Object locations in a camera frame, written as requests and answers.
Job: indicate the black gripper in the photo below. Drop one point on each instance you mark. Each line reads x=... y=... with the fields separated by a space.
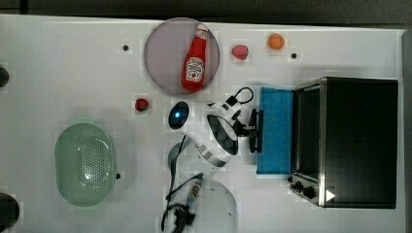
x=241 y=129

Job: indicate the black toaster oven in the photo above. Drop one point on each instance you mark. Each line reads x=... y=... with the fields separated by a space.
x=344 y=141

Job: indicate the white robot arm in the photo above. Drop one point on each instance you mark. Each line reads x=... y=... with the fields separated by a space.
x=195 y=201

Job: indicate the black oven knobs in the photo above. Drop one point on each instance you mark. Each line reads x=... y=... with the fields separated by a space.
x=302 y=187

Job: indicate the green metal pot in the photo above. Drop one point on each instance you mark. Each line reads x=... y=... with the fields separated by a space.
x=174 y=153

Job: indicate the red ketchup bottle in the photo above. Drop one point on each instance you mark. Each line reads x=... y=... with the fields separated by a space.
x=193 y=73

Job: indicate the red green strawberry toy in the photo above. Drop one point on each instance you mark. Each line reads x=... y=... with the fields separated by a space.
x=240 y=52

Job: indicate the orange fruit toy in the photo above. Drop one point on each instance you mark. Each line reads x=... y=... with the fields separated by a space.
x=276 y=41

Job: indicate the small red tomato toy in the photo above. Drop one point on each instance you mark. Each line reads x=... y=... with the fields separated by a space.
x=141 y=105

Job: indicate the grey round plate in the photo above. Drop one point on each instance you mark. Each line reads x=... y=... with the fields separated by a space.
x=167 y=47

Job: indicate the black clamp upper left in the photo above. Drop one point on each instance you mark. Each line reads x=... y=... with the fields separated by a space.
x=4 y=77

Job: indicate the black clamp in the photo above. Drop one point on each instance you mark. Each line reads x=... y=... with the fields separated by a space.
x=9 y=211
x=4 y=77

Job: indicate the black clamp lower left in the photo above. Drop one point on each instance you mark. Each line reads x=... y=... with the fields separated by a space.
x=9 y=211

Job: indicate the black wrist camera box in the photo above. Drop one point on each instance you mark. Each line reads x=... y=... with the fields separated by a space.
x=231 y=101

